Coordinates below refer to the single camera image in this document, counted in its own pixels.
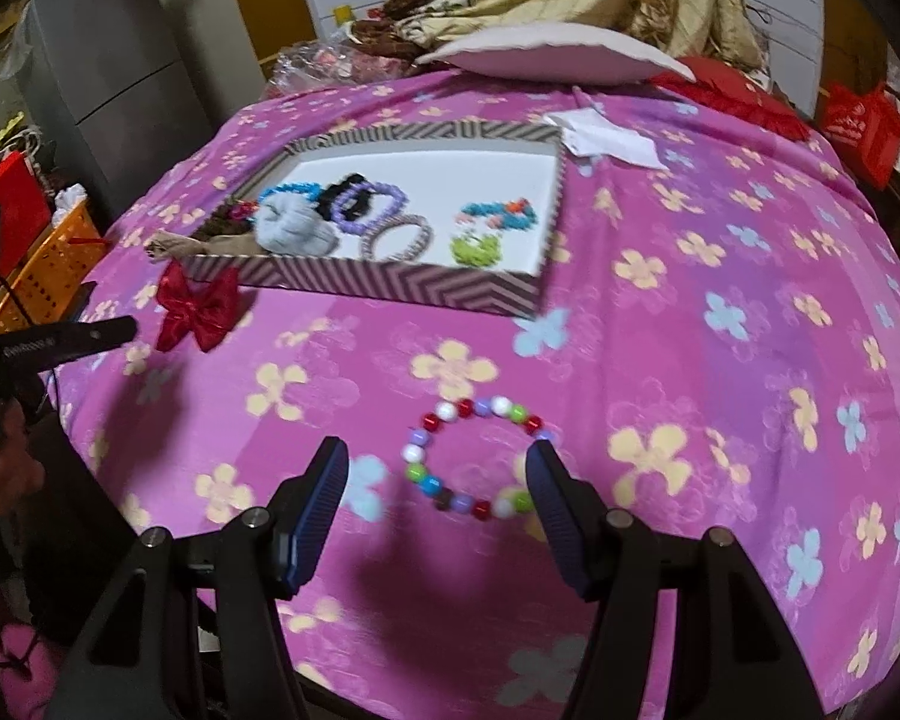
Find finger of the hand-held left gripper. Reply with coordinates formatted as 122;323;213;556
37;315;140;374

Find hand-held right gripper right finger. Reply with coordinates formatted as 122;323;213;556
526;440;822;720

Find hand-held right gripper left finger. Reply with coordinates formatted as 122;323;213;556
45;436;350;720

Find multicolour bead bracelet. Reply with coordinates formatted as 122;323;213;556
401;395;556;522

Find striped box white inside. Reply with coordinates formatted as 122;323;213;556
154;120;571;320

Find black scrunchie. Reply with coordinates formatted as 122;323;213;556
322;174;380;218

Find person's left hand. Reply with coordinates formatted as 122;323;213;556
0;401;46;518

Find orange plastic basket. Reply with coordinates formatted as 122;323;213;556
0;199;110;335

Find red bow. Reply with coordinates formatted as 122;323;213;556
154;262;245;353

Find beige bow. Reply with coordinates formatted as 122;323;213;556
144;232;260;260

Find red paper bag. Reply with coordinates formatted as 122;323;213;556
0;150;53;278

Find brown leopard scrunchie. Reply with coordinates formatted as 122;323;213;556
199;199;260;241

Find pink floral blanket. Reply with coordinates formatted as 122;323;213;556
49;71;900;720

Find blue scrunchie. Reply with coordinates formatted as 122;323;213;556
259;180;327;215

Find green bead accessory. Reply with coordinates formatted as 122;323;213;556
450;234;505;267

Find grey refrigerator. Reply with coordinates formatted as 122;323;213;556
19;0;267;222

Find pink fabric item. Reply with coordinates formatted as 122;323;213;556
0;615;68;720

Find blue and orange hair accessory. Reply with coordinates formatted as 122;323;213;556
456;197;539;235

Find clear plastic bag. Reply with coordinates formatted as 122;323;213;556
270;37;421;95

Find yellow cabinet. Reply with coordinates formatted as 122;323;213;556
229;0;320;83

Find white paper sheet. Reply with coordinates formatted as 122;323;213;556
544;109;668;170

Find red cloth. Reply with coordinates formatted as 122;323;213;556
649;56;815;140

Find white pillow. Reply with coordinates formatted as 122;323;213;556
416;22;697;85

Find red shopping bag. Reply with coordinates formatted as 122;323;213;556
821;82;900;192

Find grey fabric hair tie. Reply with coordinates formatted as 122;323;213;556
253;191;340;260

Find grey spiral hair tie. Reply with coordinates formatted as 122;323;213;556
358;214;434;265

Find lilac bead bracelet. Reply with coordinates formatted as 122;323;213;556
330;180;412;235

